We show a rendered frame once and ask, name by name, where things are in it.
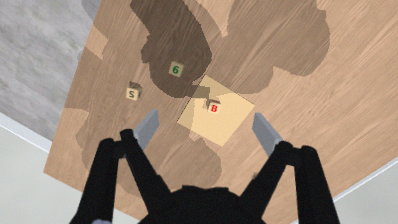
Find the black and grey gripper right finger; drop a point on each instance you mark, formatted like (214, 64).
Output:
(314, 201)

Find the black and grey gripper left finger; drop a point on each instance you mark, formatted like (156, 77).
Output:
(97, 201)

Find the tan flat mat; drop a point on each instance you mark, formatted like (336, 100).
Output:
(217, 128)

